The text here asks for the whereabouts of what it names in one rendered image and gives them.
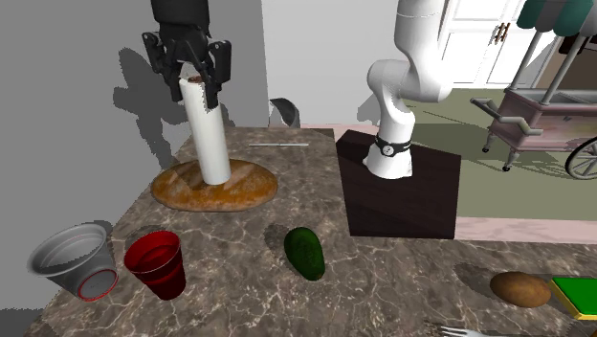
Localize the green avocado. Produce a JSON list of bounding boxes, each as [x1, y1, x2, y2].
[[283, 226, 326, 282]]

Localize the red cup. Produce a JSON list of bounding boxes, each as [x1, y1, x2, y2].
[[122, 230, 188, 302]]

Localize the white door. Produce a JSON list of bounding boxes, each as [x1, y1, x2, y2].
[[437, 0, 561, 90]]

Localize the brown potato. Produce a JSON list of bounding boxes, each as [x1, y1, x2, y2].
[[489, 271, 553, 309]]

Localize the grey cup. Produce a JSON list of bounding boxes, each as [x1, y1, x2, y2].
[[26, 221, 120, 303]]

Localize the silver fork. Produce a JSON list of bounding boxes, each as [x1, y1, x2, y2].
[[435, 325, 511, 337]]

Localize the green book with yellow edge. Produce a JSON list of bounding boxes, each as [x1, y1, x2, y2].
[[547, 276, 597, 322]]

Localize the dark robot stand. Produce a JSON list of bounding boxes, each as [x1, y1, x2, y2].
[[335, 129, 462, 240]]

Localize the grey curved object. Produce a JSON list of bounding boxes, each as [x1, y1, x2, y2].
[[269, 97, 301, 128]]

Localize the white paper towel roll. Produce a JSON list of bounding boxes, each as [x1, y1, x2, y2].
[[178, 76, 232, 186]]

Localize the cart with green awning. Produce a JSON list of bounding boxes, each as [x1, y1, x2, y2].
[[469, 0, 597, 181]]

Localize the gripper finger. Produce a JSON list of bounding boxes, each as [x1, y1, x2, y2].
[[141, 31, 188, 103], [188, 40, 233, 111]]

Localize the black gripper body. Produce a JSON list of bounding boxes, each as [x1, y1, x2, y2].
[[149, 0, 212, 54]]

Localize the brown bread loaf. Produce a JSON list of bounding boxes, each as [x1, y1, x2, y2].
[[149, 159, 279, 213]]

